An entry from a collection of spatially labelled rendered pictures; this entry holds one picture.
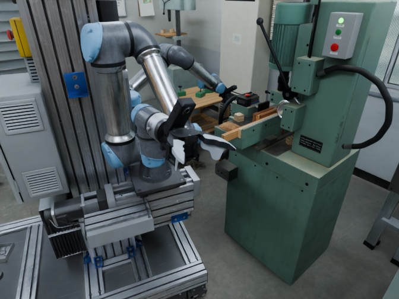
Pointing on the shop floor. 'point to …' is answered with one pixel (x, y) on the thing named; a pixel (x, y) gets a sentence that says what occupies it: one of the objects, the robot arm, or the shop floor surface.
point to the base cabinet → (281, 216)
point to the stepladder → (381, 221)
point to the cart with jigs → (194, 92)
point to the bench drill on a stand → (179, 79)
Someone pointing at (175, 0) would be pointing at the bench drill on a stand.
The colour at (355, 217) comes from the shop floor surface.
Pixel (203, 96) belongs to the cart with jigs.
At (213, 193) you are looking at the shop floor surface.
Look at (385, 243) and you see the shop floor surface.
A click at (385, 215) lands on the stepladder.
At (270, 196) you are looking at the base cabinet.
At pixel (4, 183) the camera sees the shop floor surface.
